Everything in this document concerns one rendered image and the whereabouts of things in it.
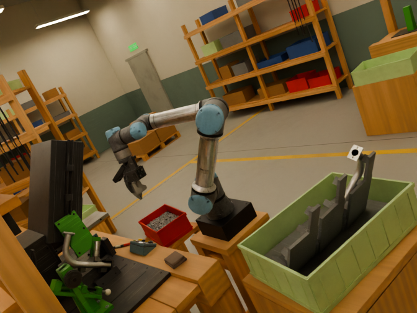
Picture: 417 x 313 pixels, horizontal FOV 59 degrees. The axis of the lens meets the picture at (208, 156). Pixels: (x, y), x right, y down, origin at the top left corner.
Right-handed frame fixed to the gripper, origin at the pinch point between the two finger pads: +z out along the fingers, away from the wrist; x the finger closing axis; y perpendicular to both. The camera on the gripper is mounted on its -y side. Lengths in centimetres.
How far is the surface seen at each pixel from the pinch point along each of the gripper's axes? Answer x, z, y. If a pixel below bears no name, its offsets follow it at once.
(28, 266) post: -71, -5, 9
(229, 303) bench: -9, 58, 29
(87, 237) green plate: -9.2, 9.9, -33.6
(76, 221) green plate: -9.7, -0.1, -35.6
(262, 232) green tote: 0, 31, 53
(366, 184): 11, 26, 99
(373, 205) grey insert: 22, 40, 97
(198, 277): -18.7, 36.9, 26.9
